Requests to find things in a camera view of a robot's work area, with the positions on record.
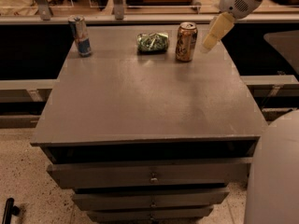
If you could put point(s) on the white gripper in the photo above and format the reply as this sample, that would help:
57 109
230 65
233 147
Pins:
237 4

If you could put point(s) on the orange soda can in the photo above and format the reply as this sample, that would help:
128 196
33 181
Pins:
186 41

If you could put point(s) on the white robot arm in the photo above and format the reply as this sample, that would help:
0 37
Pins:
273 186

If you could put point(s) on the crushed green can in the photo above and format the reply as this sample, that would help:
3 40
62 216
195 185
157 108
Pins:
154 42

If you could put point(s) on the blue silver energy drink can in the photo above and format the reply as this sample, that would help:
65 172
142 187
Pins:
80 34

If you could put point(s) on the grey drawer cabinet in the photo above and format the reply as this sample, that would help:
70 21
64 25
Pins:
121 105

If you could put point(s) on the top grey drawer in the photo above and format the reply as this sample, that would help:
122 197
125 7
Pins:
96 175

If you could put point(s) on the grey drawer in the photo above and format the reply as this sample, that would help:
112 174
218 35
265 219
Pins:
96 175
150 214
150 199

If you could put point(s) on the bottom grey drawer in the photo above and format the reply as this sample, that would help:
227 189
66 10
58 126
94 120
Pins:
150 214

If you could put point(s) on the middle grey drawer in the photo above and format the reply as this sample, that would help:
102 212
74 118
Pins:
150 199

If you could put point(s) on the black handle on floor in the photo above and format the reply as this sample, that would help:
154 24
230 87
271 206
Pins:
10 210

